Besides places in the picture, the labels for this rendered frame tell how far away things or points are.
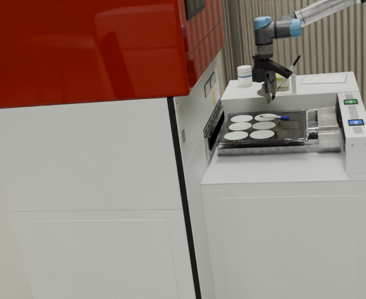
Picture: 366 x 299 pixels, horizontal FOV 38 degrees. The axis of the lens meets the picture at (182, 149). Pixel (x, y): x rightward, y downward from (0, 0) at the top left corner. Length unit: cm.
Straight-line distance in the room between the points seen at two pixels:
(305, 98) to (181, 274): 101
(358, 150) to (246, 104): 71
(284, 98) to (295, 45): 207
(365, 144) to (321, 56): 266
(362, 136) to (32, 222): 124
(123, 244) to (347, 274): 86
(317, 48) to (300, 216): 270
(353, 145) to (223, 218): 55
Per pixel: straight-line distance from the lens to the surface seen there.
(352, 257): 211
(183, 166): 175
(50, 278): 218
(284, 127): 226
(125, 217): 190
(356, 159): 198
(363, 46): 463
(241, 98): 249
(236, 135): 221
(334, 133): 214
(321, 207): 199
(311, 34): 452
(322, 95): 247
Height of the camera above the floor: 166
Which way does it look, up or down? 21 degrees down
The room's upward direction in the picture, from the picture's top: 8 degrees counter-clockwise
